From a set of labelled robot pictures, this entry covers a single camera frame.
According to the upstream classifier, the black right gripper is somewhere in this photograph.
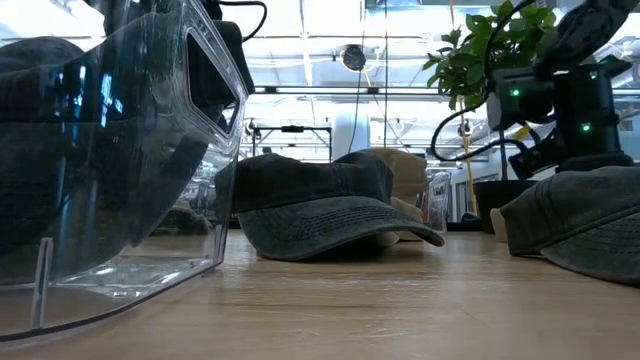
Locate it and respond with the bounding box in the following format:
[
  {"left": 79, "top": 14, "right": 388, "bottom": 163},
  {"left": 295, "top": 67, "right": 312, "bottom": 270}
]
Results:
[{"left": 508, "top": 130, "right": 569, "bottom": 181}]

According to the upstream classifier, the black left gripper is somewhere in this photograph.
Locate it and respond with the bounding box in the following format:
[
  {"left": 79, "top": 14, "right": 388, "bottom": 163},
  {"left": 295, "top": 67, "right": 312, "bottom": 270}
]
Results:
[{"left": 187, "top": 19, "right": 257, "bottom": 132}]

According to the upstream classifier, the dark green baseball cap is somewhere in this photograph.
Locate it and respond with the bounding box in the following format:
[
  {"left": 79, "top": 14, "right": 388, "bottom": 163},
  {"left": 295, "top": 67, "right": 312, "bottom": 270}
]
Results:
[{"left": 498, "top": 166, "right": 640, "bottom": 286}]

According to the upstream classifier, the beige baseball cap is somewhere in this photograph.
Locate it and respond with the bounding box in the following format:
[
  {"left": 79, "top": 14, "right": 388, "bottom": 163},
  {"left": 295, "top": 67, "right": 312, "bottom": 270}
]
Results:
[
  {"left": 367, "top": 147, "right": 431, "bottom": 201},
  {"left": 488, "top": 207, "right": 507, "bottom": 245},
  {"left": 369, "top": 196, "right": 427, "bottom": 248},
  {"left": 154, "top": 198, "right": 215, "bottom": 237}
]

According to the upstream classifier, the black plant pot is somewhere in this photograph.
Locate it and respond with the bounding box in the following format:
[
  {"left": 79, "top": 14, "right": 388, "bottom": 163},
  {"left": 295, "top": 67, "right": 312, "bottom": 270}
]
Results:
[{"left": 472, "top": 178, "right": 540, "bottom": 235}]

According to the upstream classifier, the clear plastic storage bin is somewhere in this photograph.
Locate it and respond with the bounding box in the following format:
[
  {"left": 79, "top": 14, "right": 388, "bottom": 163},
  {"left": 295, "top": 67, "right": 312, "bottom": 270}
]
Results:
[{"left": 0, "top": 0, "right": 250, "bottom": 346}]

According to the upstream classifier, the yellow pole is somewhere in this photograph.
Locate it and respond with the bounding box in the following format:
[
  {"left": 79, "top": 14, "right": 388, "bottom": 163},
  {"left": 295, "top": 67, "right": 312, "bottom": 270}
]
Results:
[{"left": 458, "top": 97, "right": 479, "bottom": 216}]

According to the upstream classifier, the clear plastic container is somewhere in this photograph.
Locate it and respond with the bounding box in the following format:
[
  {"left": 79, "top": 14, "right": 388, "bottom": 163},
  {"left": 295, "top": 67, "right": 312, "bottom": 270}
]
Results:
[{"left": 424, "top": 171, "right": 452, "bottom": 235}]

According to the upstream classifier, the green leafy potted tree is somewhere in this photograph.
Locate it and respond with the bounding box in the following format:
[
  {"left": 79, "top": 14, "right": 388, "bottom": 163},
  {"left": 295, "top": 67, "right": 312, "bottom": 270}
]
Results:
[{"left": 422, "top": 0, "right": 559, "bottom": 182}]

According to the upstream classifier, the round black ceiling device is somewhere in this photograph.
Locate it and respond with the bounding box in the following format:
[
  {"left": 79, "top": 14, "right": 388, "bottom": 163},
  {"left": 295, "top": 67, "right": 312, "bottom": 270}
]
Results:
[{"left": 341, "top": 43, "right": 368, "bottom": 73}]

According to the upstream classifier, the thin black vertical pole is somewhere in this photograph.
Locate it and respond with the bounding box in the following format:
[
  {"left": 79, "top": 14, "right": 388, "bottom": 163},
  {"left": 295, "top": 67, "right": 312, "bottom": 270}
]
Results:
[{"left": 382, "top": 0, "right": 390, "bottom": 151}]

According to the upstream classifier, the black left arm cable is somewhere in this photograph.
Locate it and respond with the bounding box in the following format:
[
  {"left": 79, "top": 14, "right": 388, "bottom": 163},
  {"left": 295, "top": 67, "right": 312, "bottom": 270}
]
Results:
[{"left": 217, "top": 0, "right": 269, "bottom": 45}]

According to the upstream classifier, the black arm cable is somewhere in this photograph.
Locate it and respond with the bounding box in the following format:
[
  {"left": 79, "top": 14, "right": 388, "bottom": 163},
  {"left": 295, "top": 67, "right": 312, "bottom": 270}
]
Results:
[
  {"left": 429, "top": 0, "right": 539, "bottom": 164},
  {"left": 217, "top": 0, "right": 269, "bottom": 45}
]

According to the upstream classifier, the black metal frame stand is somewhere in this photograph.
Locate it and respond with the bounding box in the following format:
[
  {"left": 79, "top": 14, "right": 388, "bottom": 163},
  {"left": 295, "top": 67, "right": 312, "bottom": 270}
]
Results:
[{"left": 251, "top": 123, "right": 334, "bottom": 162}]

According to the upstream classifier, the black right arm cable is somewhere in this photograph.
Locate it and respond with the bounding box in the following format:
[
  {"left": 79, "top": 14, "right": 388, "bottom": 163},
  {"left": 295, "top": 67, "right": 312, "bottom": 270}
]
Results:
[{"left": 429, "top": 0, "right": 539, "bottom": 164}]

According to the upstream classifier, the black ceiling rail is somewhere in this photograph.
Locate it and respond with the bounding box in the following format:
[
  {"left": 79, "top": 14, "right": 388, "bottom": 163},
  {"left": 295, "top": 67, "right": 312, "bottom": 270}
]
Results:
[{"left": 249, "top": 84, "right": 444, "bottom": 97}]

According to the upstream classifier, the black hanging cable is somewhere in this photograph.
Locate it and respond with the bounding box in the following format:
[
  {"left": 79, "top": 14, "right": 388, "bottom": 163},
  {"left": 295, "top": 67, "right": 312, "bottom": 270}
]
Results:
[{"left": 347, "top": 69, "right": 365, "bottom": 155}]

